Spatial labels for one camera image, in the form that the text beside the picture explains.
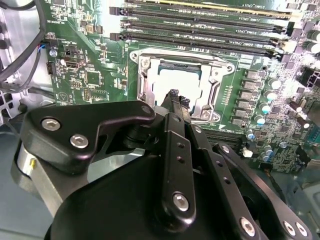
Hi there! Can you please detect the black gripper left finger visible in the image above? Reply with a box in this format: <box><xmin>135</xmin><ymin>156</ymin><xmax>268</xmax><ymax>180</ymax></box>
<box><xmin>18</xmin><ymin>88</ymin><xmax>198</xmax><ymax>226</ymax></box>

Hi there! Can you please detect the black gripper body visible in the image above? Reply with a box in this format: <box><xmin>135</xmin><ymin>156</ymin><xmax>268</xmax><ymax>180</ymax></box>
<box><xmin>44</xmin><ymin>154</ymin><xmax>241</xmax><ymax>240</ymax></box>

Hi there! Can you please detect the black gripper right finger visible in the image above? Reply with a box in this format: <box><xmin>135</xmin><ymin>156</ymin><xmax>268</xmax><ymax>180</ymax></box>
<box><xmin>178</xmin><ymin>94</ymin><xmax>313</xmax><ymax>240</ymax></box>

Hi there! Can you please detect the wire locking lever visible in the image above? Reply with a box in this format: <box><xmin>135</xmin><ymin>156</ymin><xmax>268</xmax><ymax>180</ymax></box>
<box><xmin>191</xmin><ymin>117</ymin><xmax>225</xmax><ymax>127</ymax></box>
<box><xmin>129</xmin><ymin>46</ymin><xmax>237</xmax><ymax>75</ymax></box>

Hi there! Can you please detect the metal socket cover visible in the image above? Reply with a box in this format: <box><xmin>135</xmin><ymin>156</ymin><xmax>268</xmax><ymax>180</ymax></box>
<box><xmin>136</xmin><ymin>55</ymin><xmax>221</xmax><ymax>123</ymax></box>

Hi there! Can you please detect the silver CPU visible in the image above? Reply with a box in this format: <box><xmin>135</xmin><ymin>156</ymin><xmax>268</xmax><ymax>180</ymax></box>
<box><xmin>151</xmin><ymin>61</ymin><xmax>202</xmax><ymax>117</ymax></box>

